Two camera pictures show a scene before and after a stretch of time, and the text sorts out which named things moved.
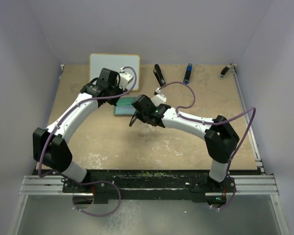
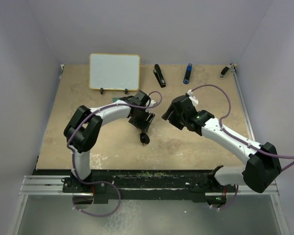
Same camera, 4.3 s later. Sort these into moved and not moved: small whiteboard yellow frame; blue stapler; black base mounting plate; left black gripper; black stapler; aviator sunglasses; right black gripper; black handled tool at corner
Moved: right black gripper; left black gripper; aviator sunglasses
Not moved: small whiteboard yellow frame; blue stapler; black handled tool at corner; black base mounting plate; black stapler
